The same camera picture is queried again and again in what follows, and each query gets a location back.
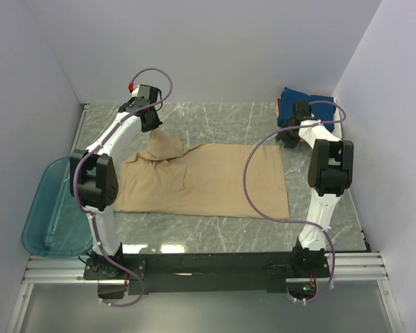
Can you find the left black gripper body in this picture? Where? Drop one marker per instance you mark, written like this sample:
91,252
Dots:
151,119

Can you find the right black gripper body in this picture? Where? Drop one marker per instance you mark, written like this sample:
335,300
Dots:
288,136

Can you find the beige t-shirt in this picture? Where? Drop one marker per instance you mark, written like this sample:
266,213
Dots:
229,180

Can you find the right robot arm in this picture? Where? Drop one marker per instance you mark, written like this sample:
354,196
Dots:
330,174

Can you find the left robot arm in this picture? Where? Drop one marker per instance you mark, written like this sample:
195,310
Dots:
93,179

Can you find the folded blue t-shirt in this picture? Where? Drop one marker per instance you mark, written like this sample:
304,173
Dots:
323,111

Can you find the folded white t-shirt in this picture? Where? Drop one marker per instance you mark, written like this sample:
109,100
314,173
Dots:
337,132

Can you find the teal plastic bin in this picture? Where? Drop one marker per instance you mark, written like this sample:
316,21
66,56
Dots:
55,227

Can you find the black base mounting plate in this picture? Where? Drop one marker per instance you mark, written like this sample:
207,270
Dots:
198,272

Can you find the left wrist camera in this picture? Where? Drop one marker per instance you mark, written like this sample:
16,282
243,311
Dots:
133,89

